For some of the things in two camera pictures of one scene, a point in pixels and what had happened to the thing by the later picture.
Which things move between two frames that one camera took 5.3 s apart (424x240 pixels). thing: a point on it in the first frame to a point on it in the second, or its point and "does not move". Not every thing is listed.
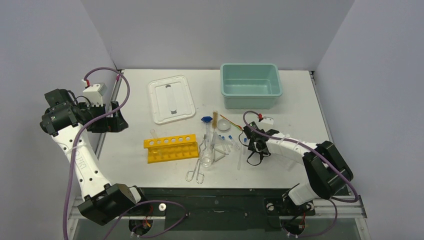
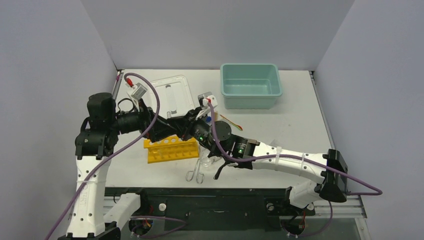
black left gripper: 114,124 to 159,131
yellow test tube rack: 171,148 does not move
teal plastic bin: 250,86 does not move
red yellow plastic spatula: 237,126 does not move
